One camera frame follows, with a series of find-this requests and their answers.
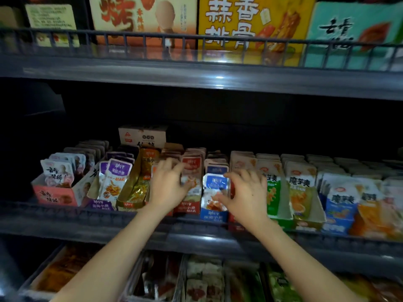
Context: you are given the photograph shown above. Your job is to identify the person's left hand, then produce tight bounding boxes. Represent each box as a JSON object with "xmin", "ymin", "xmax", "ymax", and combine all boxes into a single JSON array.
[{"xmin": 145, "ymin": 157, "xmax": 198, "ymax": 216}]

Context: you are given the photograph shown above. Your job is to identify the person's right hand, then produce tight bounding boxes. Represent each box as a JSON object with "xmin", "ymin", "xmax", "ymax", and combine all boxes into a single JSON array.
[{"xmin": 213, "ymin": 168, "xmax": 269, "ymax": 233}]

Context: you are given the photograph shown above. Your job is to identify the pink white display carton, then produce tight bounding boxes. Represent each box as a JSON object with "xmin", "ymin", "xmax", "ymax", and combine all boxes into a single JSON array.
[{"xmin": 31, "ymin": 140, "xmax": 110, "ymax": 208}]

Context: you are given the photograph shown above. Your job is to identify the grey metal store shelf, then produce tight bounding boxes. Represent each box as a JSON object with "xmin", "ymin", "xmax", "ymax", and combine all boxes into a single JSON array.
[{"xmin": 0, "ymin": 28, "xmax": 403, "ymax": 302}]

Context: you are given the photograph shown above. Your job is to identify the person's left forearm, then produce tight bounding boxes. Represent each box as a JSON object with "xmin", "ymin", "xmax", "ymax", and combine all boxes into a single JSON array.
[{"xmin": 50, "ymin": 203, "xmax": 181, "ymax": 302}]

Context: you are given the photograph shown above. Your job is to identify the person's right forearm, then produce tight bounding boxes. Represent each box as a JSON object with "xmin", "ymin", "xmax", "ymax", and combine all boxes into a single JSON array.
[{"xmin": 244, "ymin": 217, "xmax": 367, "ymax": 302}]

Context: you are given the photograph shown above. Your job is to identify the row of snack display cartons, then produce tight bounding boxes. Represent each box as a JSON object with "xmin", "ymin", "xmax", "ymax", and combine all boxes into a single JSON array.
[{"xmin": 84, "ymin": 127, "xmax": 403, "ymax": 243}]

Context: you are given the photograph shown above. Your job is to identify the clear plastic tray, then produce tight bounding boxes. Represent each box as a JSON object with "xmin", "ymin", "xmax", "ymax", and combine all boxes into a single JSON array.
[
  {"xmin": 181, "ymin": 255, "xmax": 229, "ymax": 302},
  {"xmin": 121, "ymin": 251, "xmax": 187, "ymax": 302},
  {"xmin": 18, "ymin": 243, "xmax": 100, "ymax": 301}
]

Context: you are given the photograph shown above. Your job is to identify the green orange display carton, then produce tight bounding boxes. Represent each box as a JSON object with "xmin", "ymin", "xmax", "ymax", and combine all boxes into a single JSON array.
[{"xmin": 227, "ymin": 264, "xmax": 267, "ymax": 302}]

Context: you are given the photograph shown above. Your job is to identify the dark orange snack packs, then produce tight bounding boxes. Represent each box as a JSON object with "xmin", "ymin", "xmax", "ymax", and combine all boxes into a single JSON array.
[{"xmin": 31, "ymin": 245, "xmax": 97, "ymax": 294}]

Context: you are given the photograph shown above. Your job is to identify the pile of orange yellow packets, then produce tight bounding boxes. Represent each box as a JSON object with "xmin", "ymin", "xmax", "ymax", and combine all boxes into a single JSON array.
[{"xmin": 340, "ymin": 273, "xmax": 403, "ymax": 302}]

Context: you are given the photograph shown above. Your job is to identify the orange yellow printed carton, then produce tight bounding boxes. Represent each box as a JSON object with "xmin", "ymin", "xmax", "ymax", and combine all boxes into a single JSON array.
[{"xmin": 198, "ymin": 0, "xmax": 317, "ymax": 67}]

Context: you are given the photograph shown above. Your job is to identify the green printed carton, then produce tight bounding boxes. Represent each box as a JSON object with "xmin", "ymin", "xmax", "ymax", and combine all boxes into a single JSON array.
[{"xmin": 304, "ymin": 2, "xmax": 403, "ymax": 72}]

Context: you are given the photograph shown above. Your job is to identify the yellow label dark carton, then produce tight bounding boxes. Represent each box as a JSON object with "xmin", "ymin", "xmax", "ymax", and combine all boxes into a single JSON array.
[{"xmin": 25, "ymin": 3, "xmax": 81, "ymax": 49}]

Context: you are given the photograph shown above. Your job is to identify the plain brown carton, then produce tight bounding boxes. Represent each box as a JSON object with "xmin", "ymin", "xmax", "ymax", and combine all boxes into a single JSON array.
[{"xmin": 0, "ymin": 6, "xmax": 27, "ymax": 47}]

